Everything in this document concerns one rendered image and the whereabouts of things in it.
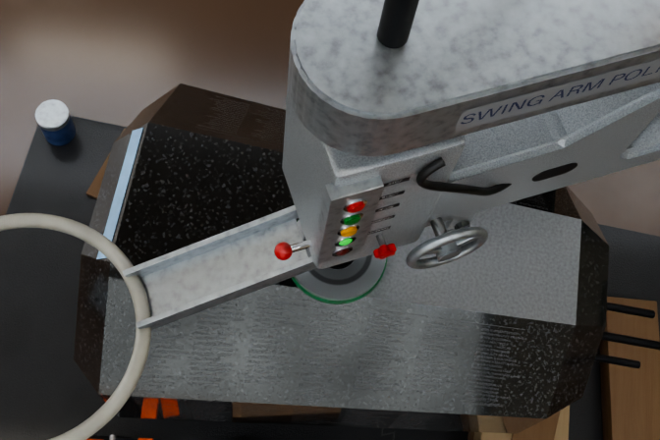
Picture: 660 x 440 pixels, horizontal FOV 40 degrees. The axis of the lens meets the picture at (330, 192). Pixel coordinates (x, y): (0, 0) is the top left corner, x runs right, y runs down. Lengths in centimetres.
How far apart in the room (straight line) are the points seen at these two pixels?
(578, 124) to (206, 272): 79
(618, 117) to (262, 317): 89
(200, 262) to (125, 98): 131
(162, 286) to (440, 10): 91
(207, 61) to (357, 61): 199
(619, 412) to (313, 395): 107
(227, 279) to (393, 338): 40
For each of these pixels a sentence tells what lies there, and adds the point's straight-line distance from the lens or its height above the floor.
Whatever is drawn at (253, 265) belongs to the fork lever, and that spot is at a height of 96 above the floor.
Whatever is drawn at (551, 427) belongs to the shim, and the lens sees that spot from 260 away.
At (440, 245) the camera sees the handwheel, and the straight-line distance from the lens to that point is 151.
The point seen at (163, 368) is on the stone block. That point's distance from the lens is 207.
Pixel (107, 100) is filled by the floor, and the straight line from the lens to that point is 306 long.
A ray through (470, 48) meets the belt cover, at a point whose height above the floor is 170.
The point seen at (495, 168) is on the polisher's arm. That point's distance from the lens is 146.
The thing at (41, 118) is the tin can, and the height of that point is 15.
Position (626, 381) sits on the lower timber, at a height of 9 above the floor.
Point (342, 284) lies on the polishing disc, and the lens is 190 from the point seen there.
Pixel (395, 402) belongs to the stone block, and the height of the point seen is 65.
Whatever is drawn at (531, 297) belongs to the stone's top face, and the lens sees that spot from 200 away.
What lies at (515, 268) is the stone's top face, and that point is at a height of 83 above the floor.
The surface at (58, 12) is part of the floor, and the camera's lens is 327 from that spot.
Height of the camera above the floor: 267
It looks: 67 degrees down
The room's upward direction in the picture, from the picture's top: 11 degrees clockwise
